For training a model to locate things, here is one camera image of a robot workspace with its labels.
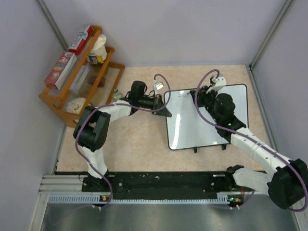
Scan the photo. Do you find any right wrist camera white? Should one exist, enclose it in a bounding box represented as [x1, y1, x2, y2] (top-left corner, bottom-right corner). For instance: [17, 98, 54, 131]
[206, 74, 226, 93]

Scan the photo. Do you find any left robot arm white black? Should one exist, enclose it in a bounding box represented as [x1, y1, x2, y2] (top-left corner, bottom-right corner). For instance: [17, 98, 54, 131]
[73, 80, 172, 191]

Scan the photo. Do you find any white cup upper shelf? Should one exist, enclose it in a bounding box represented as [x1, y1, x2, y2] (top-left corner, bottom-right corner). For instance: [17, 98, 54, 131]
[87, 34, 107, 64]

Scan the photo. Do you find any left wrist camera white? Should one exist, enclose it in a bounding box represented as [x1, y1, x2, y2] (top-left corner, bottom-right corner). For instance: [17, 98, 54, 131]
[154, 82, 164, 91]

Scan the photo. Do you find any white whiteboard black frame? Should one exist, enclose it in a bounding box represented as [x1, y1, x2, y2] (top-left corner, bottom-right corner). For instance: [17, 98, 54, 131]
[163, 83, 248, 151]

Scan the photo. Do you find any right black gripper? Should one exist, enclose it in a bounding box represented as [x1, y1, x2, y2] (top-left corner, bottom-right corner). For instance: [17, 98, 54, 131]
[191, 85, 221, 124]

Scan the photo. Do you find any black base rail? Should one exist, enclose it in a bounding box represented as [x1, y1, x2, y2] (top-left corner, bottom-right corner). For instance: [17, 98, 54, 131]
[82, 171, 243, 200]

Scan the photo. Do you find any clear plastic bottle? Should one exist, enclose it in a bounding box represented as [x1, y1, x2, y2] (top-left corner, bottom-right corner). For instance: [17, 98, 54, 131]
[112, 88, 124, 103]

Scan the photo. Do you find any red white toothpaste box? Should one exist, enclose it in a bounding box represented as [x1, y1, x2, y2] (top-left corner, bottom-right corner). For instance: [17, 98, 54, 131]
[68, 25, 94, 55]
[44, 51, 77, 90]

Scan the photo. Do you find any orange wooden shelf rack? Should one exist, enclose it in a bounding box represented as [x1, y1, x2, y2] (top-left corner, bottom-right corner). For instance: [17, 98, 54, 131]
[39, 25, 125, 128]

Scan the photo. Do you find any red white toothpaste box upper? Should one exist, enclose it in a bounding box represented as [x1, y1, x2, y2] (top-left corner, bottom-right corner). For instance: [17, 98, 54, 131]
[68, 25, 94, 55]

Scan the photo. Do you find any white cup shelf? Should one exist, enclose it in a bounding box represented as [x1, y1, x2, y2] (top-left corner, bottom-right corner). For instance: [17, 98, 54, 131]
[87, 34, 107, 64]
[66, 97, 86, 115]

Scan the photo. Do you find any red white toothpaste box lower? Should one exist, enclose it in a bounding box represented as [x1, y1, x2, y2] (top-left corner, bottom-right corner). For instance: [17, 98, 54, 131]
[44, 51, 77, 90]

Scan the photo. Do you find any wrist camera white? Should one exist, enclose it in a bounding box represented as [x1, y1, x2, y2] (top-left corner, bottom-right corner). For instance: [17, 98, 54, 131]
[154, 82, 164, 91]
[206, 74, 226, 93]

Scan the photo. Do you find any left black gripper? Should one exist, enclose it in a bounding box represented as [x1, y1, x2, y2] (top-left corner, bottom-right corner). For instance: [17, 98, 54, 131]
[138, 94, 171, 117]

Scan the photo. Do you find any brown box on shelf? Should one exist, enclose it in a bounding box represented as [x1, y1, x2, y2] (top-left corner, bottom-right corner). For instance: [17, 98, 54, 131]
[97, 76, 105, 88]

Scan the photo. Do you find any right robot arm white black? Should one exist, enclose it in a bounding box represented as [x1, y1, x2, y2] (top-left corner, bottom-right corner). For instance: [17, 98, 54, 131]
[189, 86, 308, 209]

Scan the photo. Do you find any white cup lower shelf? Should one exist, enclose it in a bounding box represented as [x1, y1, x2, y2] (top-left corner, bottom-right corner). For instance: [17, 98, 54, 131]
[66, 97, 86, 115]

